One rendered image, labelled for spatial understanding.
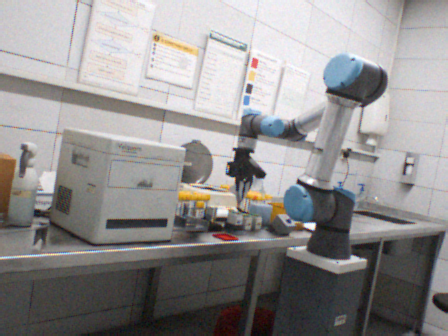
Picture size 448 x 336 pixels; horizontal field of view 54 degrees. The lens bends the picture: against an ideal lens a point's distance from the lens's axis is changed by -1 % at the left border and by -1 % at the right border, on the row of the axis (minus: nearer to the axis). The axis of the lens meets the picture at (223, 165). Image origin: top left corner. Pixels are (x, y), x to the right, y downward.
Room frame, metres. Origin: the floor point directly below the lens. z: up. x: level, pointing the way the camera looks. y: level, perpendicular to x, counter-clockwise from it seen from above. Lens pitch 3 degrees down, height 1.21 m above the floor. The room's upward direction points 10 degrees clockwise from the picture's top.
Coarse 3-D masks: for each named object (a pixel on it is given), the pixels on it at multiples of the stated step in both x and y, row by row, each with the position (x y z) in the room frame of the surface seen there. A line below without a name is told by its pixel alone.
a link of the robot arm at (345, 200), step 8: (336, 192) 1.45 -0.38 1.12; (344, 192) 1.45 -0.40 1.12; (352, 192) 1.46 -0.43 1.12; (336, 200) 1.43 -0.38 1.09; (344, 200) 1.45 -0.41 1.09; (352, 200) 1.46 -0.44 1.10; (336, 208) 1.42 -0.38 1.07; (344, 208) 1.44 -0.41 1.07; (352, 208) 1.47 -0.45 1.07; (336, 216) 1.43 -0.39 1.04; (344, 216) 1.45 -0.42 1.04; (352, 216) 1.48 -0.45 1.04; (320, 224) 1.47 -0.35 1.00; (328, 224) 1.46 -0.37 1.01; (336, 224) 1.45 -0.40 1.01; (344, 224) 1.45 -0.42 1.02
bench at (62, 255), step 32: (32, 224) 1.30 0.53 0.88; (224, 224) 1.86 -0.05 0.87; (352, 224) 2.55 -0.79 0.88; (384, 224) 2.81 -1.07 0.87; (416, 224) 3.14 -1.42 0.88; (0, 256) 0.98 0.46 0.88; (32, 256) 1.02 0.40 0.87; (64, 256) 1.08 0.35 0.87; (96, 256) 1.15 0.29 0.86; (128, 256) 1.23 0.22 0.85; (160, 256) 1.31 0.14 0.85; (192, 256) 1.46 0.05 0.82; (224, 256) 1.58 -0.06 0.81; (256, 256) 1.73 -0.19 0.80; (256, 288) 1.73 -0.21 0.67; (160, 320) 2.21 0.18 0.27; (192, 320) 2.28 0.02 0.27
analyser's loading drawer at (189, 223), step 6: (180, 216) 1.47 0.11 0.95; (186, 216) 1.52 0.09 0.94; (192, 216) 1.50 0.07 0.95; (180, 222) 1.47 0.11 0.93; (186, 222) 1.45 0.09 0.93; (192, 222) 1.50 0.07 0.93; (198, 222) 1.55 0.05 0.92; (204, 222) 1.53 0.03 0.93; (174, 228) 1.41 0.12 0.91; (180, 228) 1.43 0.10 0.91; (186, 228) 1.45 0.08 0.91; (192, 228) 1.47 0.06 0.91; (198, 228) 1.49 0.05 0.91; (204, 228) 1.51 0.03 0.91
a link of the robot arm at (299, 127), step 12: (384, 72) 1.37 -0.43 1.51; (384, 84) 1.37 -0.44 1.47; (372, 96) 1.39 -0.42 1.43; (312, 108) 1.61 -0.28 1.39; (324, 108) 1.55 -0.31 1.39; (288, 120) 1.68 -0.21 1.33; (300, 120) 1.64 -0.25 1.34; (312, 120) 1.60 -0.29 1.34; (288, 132) 1.66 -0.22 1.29; (300, 132) 1.66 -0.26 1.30
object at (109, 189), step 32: (64, 128) 1.36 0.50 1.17; (64, 160) 1.34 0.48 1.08; (96, 160) 1.22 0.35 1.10; (128, 160) 1.24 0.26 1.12; (160, 160) 1.32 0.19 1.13; (64, 192) 1.33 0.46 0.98; (96, 192) 1.20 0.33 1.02; (128, 192) 1.25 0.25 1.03; (160, 192) 1.34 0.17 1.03; (64, 224) 1.30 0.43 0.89; (96, 224) 1.19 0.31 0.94; (128, 224) 1.27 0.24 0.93; (160, 224) 1.35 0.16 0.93
